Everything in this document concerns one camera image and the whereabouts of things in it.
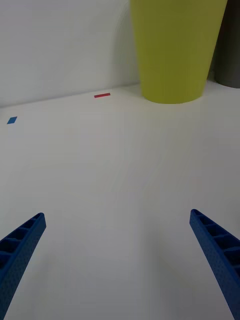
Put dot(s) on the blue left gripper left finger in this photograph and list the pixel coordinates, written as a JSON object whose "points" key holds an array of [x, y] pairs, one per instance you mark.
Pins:
{"points": [[17, 260]]}

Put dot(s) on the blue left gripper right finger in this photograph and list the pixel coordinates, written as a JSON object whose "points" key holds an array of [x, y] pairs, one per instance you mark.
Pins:
{"points": [[220, 255]]}

